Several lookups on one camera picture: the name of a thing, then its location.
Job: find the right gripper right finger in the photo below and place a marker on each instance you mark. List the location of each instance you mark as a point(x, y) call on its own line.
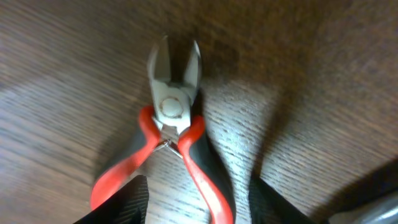
point(265, 202)

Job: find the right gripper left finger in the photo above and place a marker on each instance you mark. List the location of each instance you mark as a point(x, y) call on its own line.
point(127, 206)

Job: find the small red cutting pliers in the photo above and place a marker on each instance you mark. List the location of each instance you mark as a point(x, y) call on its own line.
point(168, 123)

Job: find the orange-black needle-nose pliers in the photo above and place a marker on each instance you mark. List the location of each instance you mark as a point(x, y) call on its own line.
point(380, 211)

